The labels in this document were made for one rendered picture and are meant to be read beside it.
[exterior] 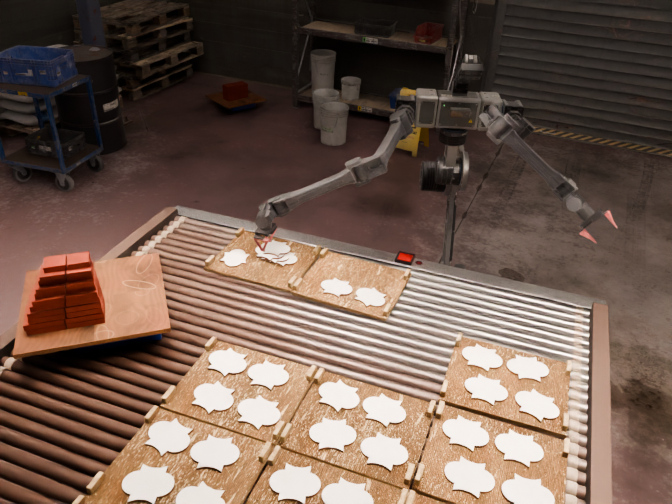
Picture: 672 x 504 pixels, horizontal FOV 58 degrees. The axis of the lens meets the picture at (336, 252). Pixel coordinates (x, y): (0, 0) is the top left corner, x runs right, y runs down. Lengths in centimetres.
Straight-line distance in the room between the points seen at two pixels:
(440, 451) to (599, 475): 46
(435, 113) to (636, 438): 194
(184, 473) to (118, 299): 77
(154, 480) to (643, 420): 262
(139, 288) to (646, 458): 254
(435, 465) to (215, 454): 65
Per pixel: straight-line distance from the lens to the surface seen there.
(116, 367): 229
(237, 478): 187
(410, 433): 199
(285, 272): 262
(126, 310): 232
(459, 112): 292
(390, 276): 262
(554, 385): 227
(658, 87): 693
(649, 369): 405
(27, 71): 548
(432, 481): 189
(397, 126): 273
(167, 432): 200
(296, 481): 184
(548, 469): 201
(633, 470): 344
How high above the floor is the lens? 243
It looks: 33 degrees down
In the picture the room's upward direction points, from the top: 2 degrees clockwise
